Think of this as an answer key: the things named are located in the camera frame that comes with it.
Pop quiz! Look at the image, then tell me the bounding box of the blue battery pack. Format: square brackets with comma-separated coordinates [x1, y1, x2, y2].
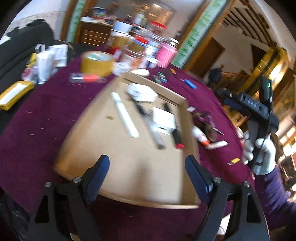
[181, 79, 197, 89]

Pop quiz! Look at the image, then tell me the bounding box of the white square box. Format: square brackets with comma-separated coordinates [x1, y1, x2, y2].
[152, 107, 175, 135]

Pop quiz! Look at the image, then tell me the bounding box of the white long marker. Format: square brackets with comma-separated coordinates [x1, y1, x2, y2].
[205, 141, 228, 150]

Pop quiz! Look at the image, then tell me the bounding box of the red tool in clear case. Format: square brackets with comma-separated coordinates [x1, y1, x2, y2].
[69, 73, 106, 83]

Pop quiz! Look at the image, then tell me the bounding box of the purple sleeved forearm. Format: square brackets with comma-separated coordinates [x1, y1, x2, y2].
[255, 166, 295, 231]

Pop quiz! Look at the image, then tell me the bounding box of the pink woven cup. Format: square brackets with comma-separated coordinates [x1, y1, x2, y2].
[156, 38, 179, 68]

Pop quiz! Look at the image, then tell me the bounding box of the purple velvet tablecloth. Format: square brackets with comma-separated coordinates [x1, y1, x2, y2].
[1, 58, 251, 240]

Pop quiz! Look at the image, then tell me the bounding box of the yellow sponge pack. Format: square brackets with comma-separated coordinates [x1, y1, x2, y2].
[0, 81, 35, 111]

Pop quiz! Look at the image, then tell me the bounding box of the person in dark jacket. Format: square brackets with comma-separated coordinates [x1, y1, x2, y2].
[207, 64, 225, 87]

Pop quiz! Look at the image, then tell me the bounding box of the white gloved right hand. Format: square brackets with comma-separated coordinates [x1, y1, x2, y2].
[241, 131, 276, 176]

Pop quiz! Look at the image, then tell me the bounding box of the cardboard box tray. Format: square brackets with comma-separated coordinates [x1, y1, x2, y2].
[54, 72, 200, 209]

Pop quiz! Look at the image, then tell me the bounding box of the black marker red cap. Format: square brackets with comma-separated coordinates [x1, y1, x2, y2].
[164, 103, 185, 150]

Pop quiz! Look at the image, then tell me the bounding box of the clear black gel pen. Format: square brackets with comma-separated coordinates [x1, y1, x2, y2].
[135, 102, 166, 150]

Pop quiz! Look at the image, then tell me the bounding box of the yellow tape roll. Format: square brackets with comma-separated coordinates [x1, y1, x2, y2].
[80, 51, 114, 77]

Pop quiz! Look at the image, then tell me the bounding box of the red lid plastic jar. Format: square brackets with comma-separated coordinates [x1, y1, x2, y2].
[149, 21, 167, 36]

